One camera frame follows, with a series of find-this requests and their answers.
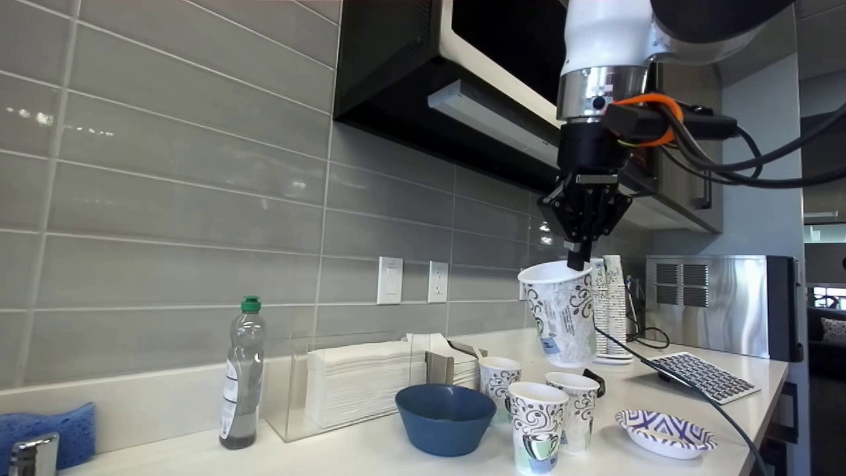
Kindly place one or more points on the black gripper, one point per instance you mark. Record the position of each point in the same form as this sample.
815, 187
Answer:
594, 148

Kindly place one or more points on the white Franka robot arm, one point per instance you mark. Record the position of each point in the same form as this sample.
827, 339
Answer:
609, 34

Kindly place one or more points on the stack of paper cups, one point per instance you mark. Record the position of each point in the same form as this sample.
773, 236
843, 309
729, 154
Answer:
609, 298

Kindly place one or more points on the under cabinet light bar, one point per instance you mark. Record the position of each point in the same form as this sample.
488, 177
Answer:
492, 120

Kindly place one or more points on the white saucer plate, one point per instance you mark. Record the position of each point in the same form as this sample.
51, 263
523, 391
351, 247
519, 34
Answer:
613, 358

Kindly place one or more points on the small black object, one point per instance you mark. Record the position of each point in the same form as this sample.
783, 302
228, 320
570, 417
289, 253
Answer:
599, 379

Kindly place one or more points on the stainless steel appliance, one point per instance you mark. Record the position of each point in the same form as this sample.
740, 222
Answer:
732, 304

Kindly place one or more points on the flat grid keyboard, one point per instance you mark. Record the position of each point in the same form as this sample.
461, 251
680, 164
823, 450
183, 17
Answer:
704, 375

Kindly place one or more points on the grey napkin holder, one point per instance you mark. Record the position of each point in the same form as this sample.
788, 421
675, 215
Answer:
445, 361

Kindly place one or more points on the purple patterned paper plate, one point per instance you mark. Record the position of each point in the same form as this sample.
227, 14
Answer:
666, 432

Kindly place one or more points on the black upper cabinet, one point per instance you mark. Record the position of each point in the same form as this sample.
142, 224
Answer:
398, 54

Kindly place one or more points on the dark blue bowl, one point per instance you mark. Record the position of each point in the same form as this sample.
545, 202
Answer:
445, 421

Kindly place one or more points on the clear napkin box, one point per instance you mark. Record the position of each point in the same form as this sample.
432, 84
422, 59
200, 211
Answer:
352, 386

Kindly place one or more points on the clear bottle green cap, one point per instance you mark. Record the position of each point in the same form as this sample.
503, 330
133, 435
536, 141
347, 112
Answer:
241, 371

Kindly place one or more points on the blue sponge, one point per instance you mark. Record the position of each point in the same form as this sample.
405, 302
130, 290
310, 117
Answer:
44, 432

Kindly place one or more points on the chrome sink fixture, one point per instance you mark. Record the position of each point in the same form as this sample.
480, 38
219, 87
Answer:
31, 453

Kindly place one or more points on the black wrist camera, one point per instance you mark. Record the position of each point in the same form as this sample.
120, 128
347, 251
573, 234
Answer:
697, 121

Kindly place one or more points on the white wall outlet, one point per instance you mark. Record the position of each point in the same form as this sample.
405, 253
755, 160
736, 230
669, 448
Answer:
437, 281

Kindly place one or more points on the white wall switch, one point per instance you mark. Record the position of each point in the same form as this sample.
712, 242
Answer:
391, 279

